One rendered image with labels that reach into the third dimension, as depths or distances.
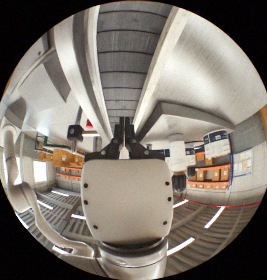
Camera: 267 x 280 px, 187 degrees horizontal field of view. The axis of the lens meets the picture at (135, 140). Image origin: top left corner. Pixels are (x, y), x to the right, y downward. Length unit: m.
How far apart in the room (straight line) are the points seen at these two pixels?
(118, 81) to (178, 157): 0.40
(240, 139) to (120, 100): 4.49
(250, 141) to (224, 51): 4.33
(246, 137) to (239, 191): 2.22
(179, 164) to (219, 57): 0.45
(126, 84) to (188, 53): 0.15
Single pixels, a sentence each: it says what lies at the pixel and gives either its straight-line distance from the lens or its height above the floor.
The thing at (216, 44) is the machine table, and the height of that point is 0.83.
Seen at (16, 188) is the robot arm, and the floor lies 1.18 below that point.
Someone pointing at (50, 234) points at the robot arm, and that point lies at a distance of 0.51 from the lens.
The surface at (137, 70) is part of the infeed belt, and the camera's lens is 0.15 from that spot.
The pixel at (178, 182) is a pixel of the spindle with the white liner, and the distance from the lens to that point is 0.47.
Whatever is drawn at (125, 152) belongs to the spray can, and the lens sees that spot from 0.35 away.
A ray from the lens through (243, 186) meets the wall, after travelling 4.82.
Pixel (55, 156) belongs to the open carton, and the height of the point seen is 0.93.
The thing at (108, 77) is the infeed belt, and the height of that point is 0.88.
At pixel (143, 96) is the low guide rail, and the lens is 0.15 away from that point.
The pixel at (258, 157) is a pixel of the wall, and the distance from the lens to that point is 4.61.
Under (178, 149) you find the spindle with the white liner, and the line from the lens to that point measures 0.46.
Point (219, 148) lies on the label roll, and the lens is 0.58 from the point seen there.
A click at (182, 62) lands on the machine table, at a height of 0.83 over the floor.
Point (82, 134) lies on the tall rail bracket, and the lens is 0.18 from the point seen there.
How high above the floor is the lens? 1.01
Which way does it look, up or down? 14 degrees down
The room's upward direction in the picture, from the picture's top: 178 degrees clockwise
